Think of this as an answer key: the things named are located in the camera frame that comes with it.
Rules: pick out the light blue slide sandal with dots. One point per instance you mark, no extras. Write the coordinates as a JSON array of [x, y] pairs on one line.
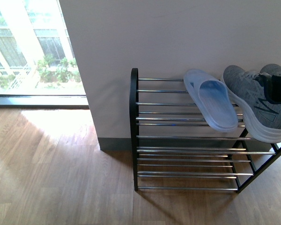
[[211, 97]]

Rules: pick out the grey sneaker navy lining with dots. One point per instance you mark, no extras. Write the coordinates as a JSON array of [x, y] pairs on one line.
[[272, 69]]

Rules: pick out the black metal shoe rack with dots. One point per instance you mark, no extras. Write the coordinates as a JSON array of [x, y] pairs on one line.
[[174, 148]]

